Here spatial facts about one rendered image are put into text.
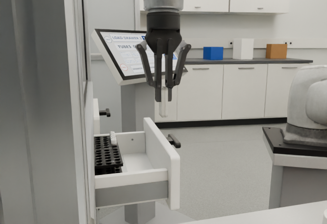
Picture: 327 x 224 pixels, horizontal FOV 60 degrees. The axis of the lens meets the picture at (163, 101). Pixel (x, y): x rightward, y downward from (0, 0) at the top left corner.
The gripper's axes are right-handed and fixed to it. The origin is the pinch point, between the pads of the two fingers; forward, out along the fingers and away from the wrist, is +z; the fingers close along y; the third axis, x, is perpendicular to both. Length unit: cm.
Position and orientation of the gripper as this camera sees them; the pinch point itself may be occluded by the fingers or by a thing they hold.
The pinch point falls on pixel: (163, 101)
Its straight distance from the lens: 67.0
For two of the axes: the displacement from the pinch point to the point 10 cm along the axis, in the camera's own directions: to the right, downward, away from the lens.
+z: 0.0, 9.8, 2.0
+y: -9.7, 0.5, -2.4
